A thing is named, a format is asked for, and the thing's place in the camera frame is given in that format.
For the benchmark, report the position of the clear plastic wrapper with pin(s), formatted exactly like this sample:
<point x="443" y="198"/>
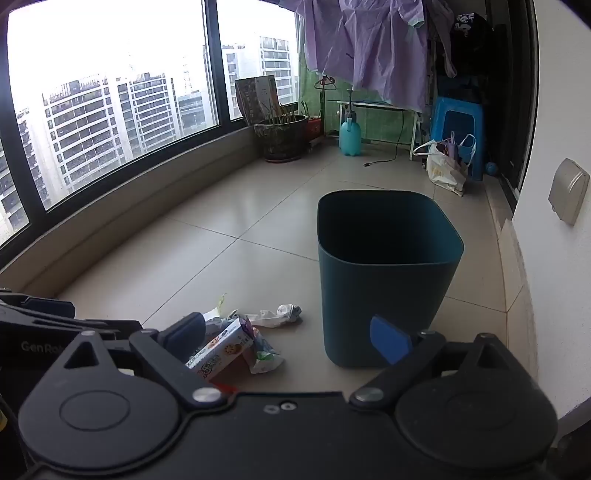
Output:
<point x="219" y="311"/>

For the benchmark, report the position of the teal spray bottle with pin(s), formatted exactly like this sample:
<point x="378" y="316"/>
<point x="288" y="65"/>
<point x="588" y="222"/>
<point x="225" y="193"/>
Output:
<point x="350" y="136"/>

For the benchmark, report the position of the white tissue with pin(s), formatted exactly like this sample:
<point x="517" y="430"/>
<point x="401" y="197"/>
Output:
<point x="277" y="318"/>

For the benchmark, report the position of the teal plastic trash bin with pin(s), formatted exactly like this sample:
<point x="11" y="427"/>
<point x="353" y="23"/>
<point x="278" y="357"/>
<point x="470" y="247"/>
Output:
<point x="392" y="286"/>

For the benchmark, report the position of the green white plastic wrapper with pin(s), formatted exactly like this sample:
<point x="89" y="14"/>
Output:
<point x="265" y="360"/>

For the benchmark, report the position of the black window frame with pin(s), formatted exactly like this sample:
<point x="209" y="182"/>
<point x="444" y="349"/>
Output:
<point x="217" y="60"/>

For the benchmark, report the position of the cardboard picture board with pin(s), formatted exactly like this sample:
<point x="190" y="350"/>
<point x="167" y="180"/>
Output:
<point x="254" y="99"/>

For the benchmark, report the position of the blue ball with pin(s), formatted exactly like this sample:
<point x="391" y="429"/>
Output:
<point x="491" y="169"/>

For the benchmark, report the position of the black patterned garment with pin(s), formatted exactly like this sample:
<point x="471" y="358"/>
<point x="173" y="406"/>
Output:
<point x="471" y="41"/>

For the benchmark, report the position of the white tote bag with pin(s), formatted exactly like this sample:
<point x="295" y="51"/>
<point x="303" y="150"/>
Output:
<point x="443" y="170"/>

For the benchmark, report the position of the white folding table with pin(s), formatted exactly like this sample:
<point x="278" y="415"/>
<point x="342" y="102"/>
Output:
<point x="383" y="105"/>

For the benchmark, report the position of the small hanging purple garment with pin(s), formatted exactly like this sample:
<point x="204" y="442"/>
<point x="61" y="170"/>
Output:
<point x="441" y="37"/>

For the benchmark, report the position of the blue plastic stool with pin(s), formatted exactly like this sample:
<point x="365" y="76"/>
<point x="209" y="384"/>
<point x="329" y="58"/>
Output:
<point x="457" y="124"/>

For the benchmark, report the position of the green patterned screen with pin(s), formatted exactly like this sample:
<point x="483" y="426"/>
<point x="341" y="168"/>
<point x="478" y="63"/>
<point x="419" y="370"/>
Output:
<point x="378" y="125"/>

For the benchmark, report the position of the grey wall socket cover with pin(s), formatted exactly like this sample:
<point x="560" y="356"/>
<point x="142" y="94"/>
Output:
<point x="568" y="189"/>

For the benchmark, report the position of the clothes hanger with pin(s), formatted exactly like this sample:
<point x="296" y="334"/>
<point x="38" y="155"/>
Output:
<point x="325" y="83"/>

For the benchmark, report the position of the dark plant pot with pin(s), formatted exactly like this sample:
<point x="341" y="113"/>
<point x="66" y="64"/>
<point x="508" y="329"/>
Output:
<point x="281" y="138"/>

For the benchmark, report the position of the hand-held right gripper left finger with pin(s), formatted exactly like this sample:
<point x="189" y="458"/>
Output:
<point x="184" y="330"/>

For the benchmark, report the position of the black sliding door frame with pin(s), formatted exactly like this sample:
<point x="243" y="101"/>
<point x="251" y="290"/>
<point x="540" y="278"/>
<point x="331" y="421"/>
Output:
<point x="517" y="92"/>

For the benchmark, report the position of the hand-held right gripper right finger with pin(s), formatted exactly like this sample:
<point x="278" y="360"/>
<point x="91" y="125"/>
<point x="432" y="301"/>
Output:
<point x="390" y="341"/>

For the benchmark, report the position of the printed snack box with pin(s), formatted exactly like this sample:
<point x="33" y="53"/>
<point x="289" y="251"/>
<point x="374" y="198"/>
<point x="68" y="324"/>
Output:
<point x="224" y="348"/>

